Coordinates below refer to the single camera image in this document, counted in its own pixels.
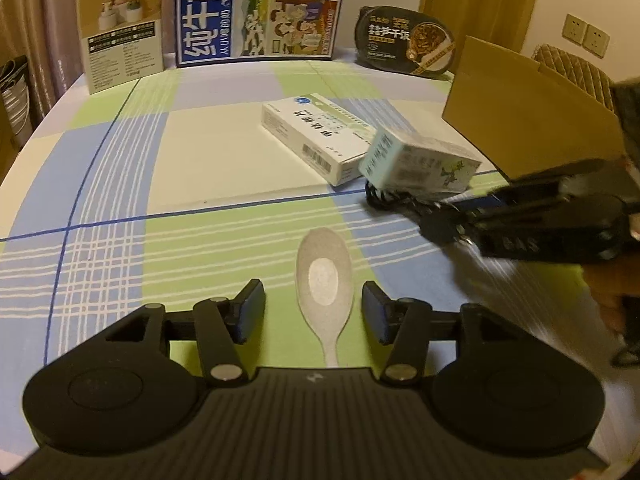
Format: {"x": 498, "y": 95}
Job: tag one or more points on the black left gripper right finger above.
{"x": 405, "y": 324}

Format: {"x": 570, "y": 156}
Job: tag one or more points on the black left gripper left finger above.
{"x": 220, "y": 325}

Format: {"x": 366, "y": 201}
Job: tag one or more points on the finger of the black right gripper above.
{"x": 444, "y": 226}
{"x": 543, "y": 185}

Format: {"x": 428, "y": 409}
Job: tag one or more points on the long white green box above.
{"x": 398, "y": 161}

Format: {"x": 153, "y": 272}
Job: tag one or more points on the white plastic spoon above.
{"x": 324, "y": 288}

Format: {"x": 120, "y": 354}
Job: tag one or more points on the person right hand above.
{"x": 609, "y": 282}

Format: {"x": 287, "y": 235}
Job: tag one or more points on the brown cardboard box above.
{"x": 523, "y": 116}

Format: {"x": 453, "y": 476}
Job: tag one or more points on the white medicine box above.
{"x": 327, "y": 137}

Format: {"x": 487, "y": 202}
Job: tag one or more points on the checked tablecloth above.
{"x": 169, "y": 190}

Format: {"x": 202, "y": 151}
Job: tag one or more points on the black instant rice bowl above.
{"x": 403, "y": 41}

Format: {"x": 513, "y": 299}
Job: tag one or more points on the blue milk carton box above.
{"x": 219, "y": 31}

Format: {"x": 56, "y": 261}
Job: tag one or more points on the beige photo product box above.
{"x": 120, "y": 41}

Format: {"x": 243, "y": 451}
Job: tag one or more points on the beige curtain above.
{"x": 45, "y": 31}

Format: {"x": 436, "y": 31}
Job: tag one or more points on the wall power sockets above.
{"x": 591, "y": 38}

